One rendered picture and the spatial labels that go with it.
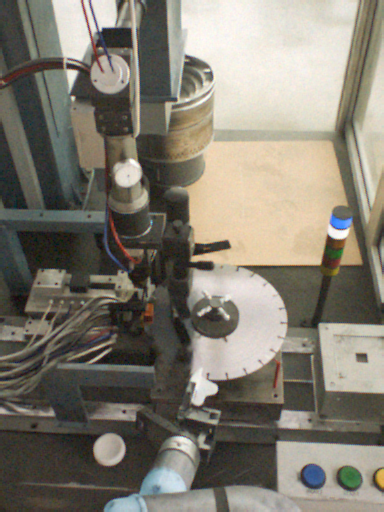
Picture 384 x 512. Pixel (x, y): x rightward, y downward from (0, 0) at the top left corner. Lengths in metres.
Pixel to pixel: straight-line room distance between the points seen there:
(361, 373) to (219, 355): 0.32
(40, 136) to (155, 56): 0.53
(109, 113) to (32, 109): 0.71
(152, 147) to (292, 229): 0.50
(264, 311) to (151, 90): 0.56
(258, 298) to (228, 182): 0.68
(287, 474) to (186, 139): 1.01
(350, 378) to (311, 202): 0.75
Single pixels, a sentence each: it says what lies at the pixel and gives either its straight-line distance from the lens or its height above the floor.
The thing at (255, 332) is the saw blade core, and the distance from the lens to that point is 1.33.
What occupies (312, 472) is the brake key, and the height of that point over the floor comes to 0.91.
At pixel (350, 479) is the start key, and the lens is 1.24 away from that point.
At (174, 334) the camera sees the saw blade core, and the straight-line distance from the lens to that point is 1.32.
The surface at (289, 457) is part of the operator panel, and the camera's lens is 1.25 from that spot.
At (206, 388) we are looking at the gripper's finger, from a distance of 1.23.
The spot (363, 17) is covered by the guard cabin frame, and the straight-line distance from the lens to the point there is 2.06.
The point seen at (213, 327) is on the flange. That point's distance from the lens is 1.32.
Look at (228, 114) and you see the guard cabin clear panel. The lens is 2.25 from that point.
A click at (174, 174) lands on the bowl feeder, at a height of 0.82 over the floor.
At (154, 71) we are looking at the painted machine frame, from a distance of 1.29.
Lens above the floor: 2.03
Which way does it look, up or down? 47 degrees down
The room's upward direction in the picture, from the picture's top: 2 degrees counter-clockwise
